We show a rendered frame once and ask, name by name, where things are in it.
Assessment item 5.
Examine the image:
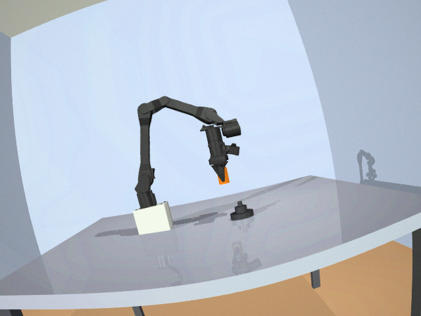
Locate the dark grey round pedestal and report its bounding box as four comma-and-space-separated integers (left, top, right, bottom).
230, 201, 254, 221

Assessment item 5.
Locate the orange knob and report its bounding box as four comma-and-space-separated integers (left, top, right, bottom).
218, 167, 230, 185

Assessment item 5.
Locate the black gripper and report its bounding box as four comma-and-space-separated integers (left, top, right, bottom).
208, 139, 229, 182

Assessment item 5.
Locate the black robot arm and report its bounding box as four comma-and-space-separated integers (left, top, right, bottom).
135, 95, 241, 209

